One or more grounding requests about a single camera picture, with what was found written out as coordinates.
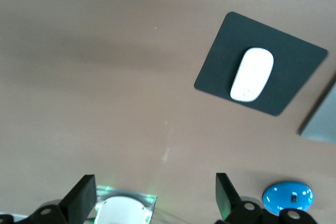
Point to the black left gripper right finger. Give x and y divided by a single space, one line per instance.
231 200

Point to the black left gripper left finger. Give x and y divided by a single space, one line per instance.
76 200

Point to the white computer mouse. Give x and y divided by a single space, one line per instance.
252 74

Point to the black mouse pad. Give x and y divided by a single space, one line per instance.
215 77

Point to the blue desk lamp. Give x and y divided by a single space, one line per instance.
287 193

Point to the silver closed laptop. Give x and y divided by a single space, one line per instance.
321 121

